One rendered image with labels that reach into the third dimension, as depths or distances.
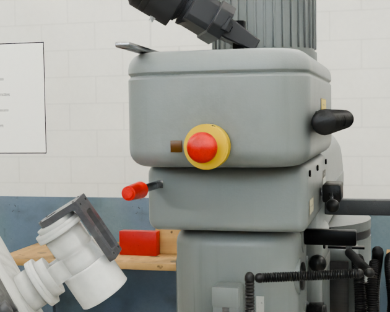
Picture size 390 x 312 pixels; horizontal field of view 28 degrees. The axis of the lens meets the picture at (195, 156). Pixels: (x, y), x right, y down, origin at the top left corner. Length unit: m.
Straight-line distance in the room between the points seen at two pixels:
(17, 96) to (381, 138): 2.72
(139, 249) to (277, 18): 3.88
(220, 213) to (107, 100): 4.69
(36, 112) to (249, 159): 5.04
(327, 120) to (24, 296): 0.45
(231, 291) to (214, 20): 0.40
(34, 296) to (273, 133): 0.37
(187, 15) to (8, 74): 4.97
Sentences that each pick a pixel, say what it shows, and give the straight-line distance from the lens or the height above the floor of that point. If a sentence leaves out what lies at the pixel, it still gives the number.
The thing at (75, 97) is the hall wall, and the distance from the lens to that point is 5.90.
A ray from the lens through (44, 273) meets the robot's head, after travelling 0.97.
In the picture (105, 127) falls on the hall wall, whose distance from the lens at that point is 5.81.
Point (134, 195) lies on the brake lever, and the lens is 1.02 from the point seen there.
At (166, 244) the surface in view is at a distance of 5.20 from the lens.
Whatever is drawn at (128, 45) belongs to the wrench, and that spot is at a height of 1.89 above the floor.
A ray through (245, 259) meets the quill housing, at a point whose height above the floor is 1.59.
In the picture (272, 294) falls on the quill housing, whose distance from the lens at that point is 1.19.
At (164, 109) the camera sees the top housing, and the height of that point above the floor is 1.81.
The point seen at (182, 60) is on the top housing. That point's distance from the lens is 1.05.
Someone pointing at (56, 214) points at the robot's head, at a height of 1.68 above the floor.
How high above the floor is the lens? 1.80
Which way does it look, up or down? 3 degrees down
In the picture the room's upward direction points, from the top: 1 degrees counter-clockwise
